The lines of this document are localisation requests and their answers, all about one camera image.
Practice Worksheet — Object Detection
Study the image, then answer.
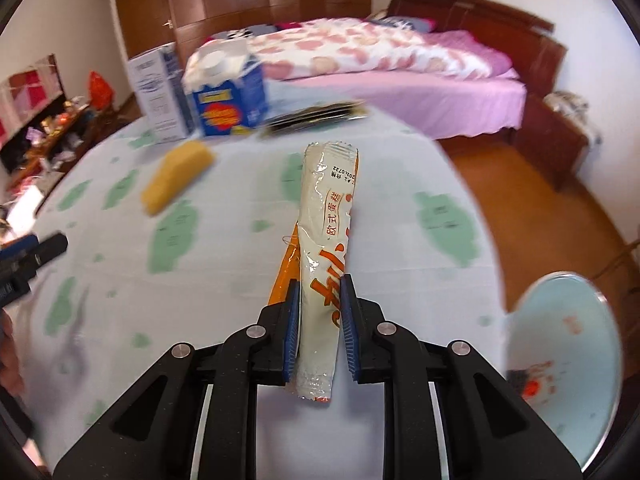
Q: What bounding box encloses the heart print duvet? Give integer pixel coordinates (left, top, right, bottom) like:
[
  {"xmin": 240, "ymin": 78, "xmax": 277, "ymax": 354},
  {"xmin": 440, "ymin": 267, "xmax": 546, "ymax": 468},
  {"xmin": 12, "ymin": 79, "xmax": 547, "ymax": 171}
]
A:
[{"xmin": 200, "ymin": 17, "xmax": 513, "ymax": 81}]

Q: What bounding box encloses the cluttered low cabinet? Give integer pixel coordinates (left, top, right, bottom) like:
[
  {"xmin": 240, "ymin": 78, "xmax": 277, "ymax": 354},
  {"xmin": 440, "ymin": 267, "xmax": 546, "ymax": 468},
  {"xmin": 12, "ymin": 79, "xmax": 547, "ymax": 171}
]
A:
[{"xmin": 0, "ymin": 52, "xmax": 126, "ymax": 241}]

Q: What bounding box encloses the yellow sponge block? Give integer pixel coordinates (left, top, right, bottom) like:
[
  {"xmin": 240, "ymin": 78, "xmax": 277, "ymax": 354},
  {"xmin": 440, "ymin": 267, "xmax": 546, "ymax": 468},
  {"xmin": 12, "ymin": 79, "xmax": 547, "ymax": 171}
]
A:
[{"xmin": 141, "ymin": 140, "xmax": 217, "ymax": 217}]

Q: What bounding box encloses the wooden nightstand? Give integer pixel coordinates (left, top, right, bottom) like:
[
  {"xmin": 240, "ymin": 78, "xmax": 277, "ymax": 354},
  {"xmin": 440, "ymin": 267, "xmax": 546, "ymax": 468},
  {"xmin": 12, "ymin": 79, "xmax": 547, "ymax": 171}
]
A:
[{"xmin": 512, "ymin": 92, "xmax": 591, "ymax": 193}]

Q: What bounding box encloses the red gift bag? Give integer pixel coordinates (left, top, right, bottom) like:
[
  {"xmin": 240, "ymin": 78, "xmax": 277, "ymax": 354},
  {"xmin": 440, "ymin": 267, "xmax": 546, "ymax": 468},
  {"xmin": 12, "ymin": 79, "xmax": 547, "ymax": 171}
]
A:
[{"xmin": 89, "ymin": 71, "xmax": 115, "ymax": 107}]

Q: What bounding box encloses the pink blanket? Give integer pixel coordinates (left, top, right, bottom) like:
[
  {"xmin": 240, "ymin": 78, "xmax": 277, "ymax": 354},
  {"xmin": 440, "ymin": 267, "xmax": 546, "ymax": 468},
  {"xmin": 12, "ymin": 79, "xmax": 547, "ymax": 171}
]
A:
[{"xmin": 425, "ymin": 29, "xmax": 521, "ymax": 81}]

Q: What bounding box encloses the blue milk carton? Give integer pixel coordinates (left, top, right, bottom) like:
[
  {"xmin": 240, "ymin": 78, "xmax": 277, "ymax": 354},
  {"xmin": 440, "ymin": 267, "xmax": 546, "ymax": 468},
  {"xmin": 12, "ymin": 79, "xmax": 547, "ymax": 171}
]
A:
[{"xmin": 181, "ymin": 41, "xmax": 268, "ymax": 138}]

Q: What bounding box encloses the light blue basin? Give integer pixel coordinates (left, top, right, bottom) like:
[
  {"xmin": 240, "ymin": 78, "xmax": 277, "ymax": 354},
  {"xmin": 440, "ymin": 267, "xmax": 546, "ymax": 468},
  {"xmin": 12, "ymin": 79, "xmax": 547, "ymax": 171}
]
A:
[{"xmin": 505, "ymin": 271, "xmax": 623, "ymax": 468}]

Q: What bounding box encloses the white carton box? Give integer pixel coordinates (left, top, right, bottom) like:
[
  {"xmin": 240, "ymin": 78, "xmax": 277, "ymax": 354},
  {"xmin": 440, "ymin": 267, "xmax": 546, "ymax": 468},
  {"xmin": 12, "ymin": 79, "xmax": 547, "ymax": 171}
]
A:
[{"xmin": 126, "ymin": 42, "xmax": 191, "ymax": 145}]

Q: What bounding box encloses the bed with pink sheet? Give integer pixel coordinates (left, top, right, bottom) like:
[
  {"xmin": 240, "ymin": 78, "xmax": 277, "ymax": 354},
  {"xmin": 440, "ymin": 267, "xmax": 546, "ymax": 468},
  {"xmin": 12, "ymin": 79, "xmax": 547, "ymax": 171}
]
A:
[{"xmin": 200, "ymin": 15, "xmax": 528, "ymax": 141}]

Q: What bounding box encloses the person's left hand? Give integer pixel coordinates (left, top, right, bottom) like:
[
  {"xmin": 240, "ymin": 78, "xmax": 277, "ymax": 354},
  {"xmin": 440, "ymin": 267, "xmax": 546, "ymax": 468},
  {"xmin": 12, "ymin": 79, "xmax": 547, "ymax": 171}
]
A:
[{"xmin": 0, "ymin": 310, "xmax": 25, "ymax": 397}]

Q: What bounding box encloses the wooden headboard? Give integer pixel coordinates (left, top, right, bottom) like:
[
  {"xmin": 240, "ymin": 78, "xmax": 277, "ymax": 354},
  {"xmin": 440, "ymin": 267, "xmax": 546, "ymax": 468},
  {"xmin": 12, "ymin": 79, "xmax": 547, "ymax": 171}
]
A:
[{"xmin": 370, "ymin": 0, "xmax": 568, "ymax": 106}]

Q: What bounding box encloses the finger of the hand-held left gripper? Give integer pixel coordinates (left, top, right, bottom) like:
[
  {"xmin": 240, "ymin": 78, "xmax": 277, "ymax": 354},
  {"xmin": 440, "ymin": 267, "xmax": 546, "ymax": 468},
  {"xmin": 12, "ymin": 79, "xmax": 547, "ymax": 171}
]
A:
[{"xmin": 0, "ymin": 232, "xmax": 69, "ymax": 283}]

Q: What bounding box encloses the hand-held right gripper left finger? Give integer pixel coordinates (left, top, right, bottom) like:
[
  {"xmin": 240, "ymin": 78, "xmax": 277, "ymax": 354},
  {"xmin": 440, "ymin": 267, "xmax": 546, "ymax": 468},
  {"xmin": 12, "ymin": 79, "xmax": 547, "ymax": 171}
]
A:
[{"xmin": 52, "ymin": 280, "xmax": 302, "ymax": 480}]

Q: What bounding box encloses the patterned pillow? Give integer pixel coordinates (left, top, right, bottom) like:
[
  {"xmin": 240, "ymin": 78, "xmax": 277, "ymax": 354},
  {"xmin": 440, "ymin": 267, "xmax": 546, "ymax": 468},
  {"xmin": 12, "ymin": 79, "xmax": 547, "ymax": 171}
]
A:
[{"xmin": 367, "ymin": 15, "xmax": 436, "ymax": 33}]

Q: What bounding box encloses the flat black packet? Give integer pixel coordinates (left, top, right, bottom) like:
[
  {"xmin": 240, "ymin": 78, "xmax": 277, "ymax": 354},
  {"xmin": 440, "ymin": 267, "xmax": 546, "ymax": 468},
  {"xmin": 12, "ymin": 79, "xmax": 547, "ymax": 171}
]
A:
[{"xmin": 260, "ymin": 100, "xmax": 371, "ymax": 138}]

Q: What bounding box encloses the white snack wrapper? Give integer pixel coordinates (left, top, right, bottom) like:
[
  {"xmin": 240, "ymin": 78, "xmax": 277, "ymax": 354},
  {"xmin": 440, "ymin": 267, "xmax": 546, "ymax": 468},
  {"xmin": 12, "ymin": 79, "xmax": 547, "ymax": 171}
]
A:
[{"xmin": 267, "ymin": 141, "xmax": 361, "ymax": 405}]

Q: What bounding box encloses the crumpled light cloth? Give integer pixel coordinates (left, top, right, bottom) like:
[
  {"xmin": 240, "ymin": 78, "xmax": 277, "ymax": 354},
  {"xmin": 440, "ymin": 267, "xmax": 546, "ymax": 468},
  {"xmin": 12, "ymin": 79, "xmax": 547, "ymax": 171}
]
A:
[{"xmin": 545, "ymin": 90, "xmax": 603, "ymax": 146}]

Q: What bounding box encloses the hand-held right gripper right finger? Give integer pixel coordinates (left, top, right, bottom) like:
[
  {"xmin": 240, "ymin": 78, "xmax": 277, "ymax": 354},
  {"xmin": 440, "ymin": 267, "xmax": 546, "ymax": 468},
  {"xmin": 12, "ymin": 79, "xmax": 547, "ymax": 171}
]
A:
[{"xmin": 341, "ymin": 275, "xmax": 583, "ymax": 480}]

